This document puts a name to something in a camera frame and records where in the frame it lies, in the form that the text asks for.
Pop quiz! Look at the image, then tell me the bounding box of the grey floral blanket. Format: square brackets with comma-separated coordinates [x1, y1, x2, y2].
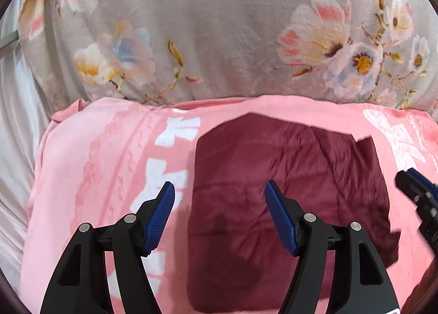
[18, 0, 437, 114]

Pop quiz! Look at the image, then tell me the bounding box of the pink plush blanket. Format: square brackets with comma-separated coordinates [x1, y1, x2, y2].
[19, 95, 437, 313]

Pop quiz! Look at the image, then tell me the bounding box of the grey metal rail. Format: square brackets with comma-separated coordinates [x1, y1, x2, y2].
[0, 31, 19, 49]

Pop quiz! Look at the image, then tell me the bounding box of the white satin curtain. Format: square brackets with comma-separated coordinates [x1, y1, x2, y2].
[1, 0, 48, 292]

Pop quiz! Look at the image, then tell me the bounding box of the maroon puffer jacket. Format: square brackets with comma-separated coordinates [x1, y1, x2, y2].
[187, 114, 400, 313]

